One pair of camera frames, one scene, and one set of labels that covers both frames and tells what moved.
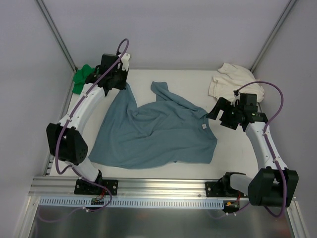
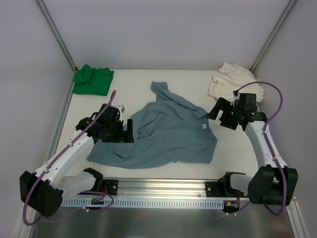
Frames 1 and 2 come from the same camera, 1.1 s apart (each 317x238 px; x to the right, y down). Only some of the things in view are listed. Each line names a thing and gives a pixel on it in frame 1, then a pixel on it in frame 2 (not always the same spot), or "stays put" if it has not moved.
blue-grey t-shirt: (168, 130) stays put
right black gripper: (227, 114) stays put
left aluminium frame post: (56, 34) stays put
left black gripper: (116, 81) to (120, 134)
